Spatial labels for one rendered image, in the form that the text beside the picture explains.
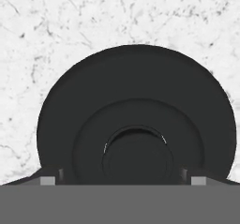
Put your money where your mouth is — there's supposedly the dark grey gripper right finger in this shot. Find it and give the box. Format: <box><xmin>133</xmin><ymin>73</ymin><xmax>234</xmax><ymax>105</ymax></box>
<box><xmin>178</xmin><ymin>166</ymin><xmax>240</xmax><ymax>187</ymax></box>

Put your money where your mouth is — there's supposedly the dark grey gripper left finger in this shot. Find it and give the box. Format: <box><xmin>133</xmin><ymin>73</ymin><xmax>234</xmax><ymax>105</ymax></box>
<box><xmin>2</xmin><ymin>166</ymin><xmax>66</xmax><ymax>187</ymax></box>

